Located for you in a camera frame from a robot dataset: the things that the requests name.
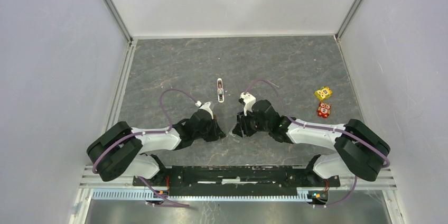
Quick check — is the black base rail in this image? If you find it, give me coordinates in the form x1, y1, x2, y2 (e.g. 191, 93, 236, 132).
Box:
148, 165, 341, 197

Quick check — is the white stapler top half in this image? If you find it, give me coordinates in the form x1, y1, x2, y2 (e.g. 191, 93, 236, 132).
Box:
217, 78, 225, 103

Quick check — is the left aluminium frame post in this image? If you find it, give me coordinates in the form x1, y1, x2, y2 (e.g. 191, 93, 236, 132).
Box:
102, 0, 133, 43

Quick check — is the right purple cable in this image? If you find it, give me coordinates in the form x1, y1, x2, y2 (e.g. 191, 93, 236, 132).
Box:
245, 79, 391, 208

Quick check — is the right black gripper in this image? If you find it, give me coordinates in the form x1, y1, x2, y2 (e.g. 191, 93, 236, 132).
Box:
232, 107, 270, 138

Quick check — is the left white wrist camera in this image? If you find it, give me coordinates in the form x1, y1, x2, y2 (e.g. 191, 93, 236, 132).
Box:
195, 101, 214, 119

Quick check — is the yellow toy block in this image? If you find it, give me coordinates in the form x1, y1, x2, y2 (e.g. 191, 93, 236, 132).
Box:
314, 87, 333, 101

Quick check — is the aluminium frame post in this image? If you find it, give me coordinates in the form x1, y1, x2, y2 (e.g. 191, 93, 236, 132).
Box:
334, 0, 363, 43
102, 0, 133, 43

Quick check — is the right aluminium frame post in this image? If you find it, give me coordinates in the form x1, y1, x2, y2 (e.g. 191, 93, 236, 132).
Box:
334, 0, 363, 43

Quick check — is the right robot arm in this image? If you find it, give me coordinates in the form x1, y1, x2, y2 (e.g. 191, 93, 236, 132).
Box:
232, 98, 390, 186

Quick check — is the red toy block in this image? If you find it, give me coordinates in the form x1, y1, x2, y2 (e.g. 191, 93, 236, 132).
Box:
316, 101, 332, 118

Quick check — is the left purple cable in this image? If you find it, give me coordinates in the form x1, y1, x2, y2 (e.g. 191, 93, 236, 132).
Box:
91, 88, 200, 208

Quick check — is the purple cable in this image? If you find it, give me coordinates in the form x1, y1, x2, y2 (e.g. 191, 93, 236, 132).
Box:
245, 79, 391, 208
91, 88, 200, 208

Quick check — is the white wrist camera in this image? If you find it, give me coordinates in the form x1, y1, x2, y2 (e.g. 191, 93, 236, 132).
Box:
195, 101, 214, 119
238, 92, 256, 116

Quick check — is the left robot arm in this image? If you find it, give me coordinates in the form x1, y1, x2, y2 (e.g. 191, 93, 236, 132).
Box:
87, 109, 225, 186

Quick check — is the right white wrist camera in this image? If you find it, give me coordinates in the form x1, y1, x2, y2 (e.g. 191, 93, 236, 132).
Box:
238, 92, 256, 116

